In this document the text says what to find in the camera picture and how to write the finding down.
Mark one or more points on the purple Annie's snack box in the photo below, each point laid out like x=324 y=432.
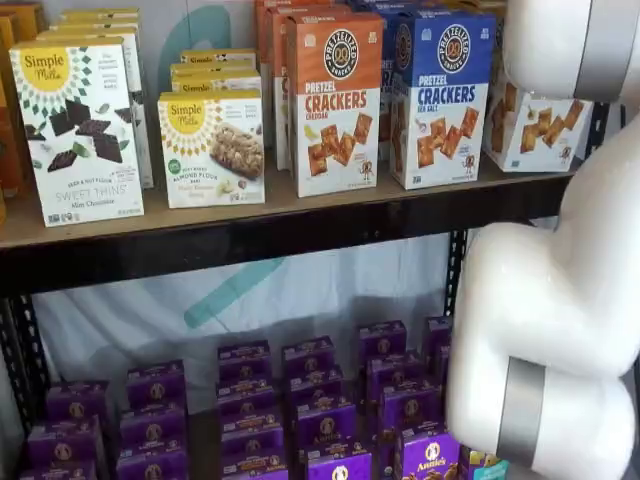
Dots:
x=412 y=412
x=152 y=467
x=252 y=422
x=308 y=356
x=439 y=335
x=154 y=427
x=245 y=395
x=57 y=472
x=396 y=374
x=156 y=382
x=65 y=442
x=79 y=400
x=337 y=467
x=325 y=425
x=382 y=340
x=244 y=360
x=253 y=445
x=430 y=460
x=442 y=365
x=315 y=389
x=255 y=470

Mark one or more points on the orange white pretzel crackers box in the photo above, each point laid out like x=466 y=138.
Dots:
x=260 y=30
x=335 y=125
x=280 y=60

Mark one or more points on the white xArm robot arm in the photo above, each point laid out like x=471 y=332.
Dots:
x=550 y=300

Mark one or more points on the black metal shelf rack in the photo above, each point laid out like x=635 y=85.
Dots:
x=250 y=245

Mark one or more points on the wooden shelf board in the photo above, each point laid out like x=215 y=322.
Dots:
x=225 y=215

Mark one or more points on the orange brown snack box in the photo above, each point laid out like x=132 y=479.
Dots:
x=27 y=20
x=10 y=125

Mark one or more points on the Simple Mills sweet thins box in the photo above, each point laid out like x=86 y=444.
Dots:
x=95 y=25
x=100 y=13
x=75 y=150
x=140 y=125

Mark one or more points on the blue white pretzel crackers box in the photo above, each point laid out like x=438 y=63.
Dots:
x=445 y=125
x=385 y=100
x=380 y=4

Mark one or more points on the purple teal Annie's box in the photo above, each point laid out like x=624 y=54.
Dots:
x=480 y=465

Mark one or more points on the Simple Mills almond bar box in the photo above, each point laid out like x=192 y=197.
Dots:
x=220 y=56
x=215 y=82
x=210 y=160

